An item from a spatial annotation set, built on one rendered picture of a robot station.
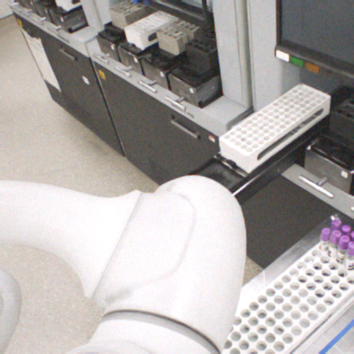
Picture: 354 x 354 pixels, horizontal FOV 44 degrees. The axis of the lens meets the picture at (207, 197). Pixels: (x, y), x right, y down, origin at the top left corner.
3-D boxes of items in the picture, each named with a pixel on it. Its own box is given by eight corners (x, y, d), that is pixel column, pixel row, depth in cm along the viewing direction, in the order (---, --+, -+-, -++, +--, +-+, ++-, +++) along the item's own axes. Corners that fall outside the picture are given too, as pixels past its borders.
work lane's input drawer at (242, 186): (303, 114, 126) (303, 87, 120) (342, 133, 118) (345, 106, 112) (89, 265, 98) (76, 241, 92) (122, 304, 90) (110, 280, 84)
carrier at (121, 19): (133, 30, 159) (129, 13, 155) (129, 32, 159) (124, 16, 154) (116, 22, 166) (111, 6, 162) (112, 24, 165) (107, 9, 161)
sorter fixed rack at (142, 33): (190, 13, 167) (188, -3, 163) (208, 19, 161) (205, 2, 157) (127, 44, 156) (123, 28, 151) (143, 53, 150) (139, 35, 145)
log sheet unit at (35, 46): (43, 80, 260) (17, 21, 234) (65, 96, 244) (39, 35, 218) (40, 81, 259) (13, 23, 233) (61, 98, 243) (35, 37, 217)
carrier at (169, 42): (185, 54, 142) (182, 37, 137) (180, 57, 141) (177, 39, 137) (163, 45, 148) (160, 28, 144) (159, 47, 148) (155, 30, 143)
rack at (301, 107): (300, 103, 119) (300, 83, 114) (329, 116, 113) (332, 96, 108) (220, 158, 107) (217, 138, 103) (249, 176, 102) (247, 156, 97)
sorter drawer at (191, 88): (308, 13, 169) (309, -10, 162) (337, 23, 161) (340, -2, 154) (161, 99, 141) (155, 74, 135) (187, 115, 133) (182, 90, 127)
